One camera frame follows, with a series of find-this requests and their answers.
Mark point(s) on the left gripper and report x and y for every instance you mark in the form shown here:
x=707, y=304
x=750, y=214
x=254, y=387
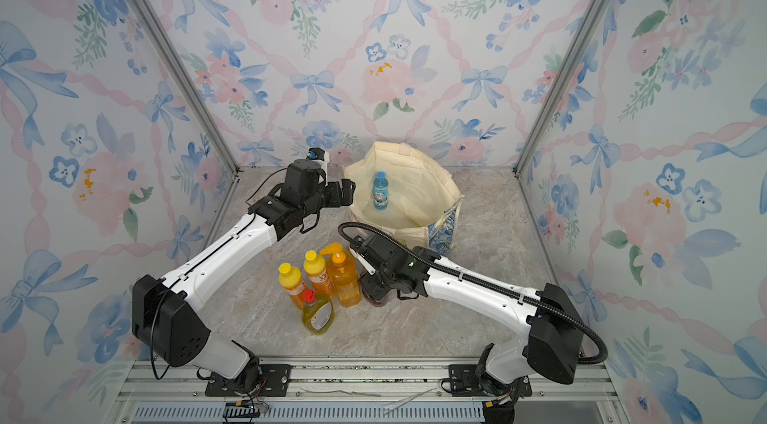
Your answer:
x=339, y=199

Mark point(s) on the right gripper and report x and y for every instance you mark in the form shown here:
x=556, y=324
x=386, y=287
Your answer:
x=368, y=283

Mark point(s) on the dark red Fairy bottle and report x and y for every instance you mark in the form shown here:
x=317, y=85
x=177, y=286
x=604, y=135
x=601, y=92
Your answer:
x=378, y=302

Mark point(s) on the blue bottle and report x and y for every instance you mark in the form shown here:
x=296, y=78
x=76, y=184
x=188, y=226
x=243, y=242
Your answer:
x=381, y=191

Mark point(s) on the cream shopping bag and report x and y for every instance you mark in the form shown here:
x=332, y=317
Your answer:
x=424, y=201

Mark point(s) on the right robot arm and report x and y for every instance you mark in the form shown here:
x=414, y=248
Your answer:
x=544, y=337

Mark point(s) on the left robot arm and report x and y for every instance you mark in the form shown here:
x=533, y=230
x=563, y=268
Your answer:
x=165, y=310

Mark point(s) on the orange pump soap bottle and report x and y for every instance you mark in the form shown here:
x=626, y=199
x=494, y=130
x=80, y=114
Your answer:
x=342, y=268

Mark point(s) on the yellow cap orange bottle right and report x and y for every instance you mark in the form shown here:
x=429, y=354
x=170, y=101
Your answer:
x=316, y=268

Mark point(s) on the yellow cap orange bottle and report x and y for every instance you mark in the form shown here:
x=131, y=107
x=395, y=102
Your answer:
x=292, y=281
x=316, y=268

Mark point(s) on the yellow cap orange bottle left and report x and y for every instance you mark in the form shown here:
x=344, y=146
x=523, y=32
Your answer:
x=292, y=281

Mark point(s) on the yellow-green red cap bottle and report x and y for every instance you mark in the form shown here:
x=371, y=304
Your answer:
x=318, y=312

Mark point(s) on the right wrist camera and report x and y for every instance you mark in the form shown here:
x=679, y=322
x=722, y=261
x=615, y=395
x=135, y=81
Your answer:
x=365, y=256

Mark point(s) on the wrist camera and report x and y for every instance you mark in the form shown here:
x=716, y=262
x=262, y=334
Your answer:
x=318, y=155
x=365, y=256

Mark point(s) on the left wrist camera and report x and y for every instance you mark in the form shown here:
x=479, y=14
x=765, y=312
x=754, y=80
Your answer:
x=318, y=155

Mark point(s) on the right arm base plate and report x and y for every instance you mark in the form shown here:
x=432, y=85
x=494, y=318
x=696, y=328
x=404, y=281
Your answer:
x=465, y=381

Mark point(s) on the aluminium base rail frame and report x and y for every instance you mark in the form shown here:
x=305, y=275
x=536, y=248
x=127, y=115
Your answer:
x=364, y=390

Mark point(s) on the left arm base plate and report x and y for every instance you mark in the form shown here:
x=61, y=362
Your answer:
x=262, y=380

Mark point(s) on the left corner aluminium post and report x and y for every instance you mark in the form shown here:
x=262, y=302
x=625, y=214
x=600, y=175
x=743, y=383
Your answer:
x=172, y=60

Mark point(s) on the corner aluminium post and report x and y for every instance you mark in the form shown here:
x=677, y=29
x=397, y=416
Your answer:
x=172, y=60
x=581, y=40

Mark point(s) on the right corner aluminium post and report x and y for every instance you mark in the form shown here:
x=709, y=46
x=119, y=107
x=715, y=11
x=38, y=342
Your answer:
x=581, y=40

